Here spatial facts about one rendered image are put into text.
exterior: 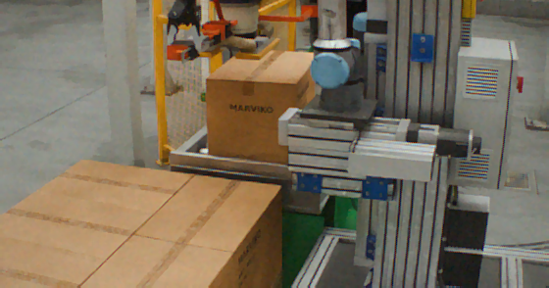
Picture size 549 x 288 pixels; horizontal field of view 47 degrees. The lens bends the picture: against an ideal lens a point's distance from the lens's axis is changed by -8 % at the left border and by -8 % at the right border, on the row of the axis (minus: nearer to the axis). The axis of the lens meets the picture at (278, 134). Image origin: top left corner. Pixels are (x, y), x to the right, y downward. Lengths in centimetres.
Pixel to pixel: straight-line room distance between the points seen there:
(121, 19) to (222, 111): 111
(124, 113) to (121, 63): 30
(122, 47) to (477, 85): 224
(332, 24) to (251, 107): 100
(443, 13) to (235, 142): 119
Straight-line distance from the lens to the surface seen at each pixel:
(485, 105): 228
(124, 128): 400
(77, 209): 274
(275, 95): 287
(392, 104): 235
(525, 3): 1139
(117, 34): 387
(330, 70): 201
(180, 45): 218
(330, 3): 200
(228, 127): 297
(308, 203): 292
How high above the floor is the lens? 170
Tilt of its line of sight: 20 degrees down
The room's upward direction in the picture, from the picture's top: straight up
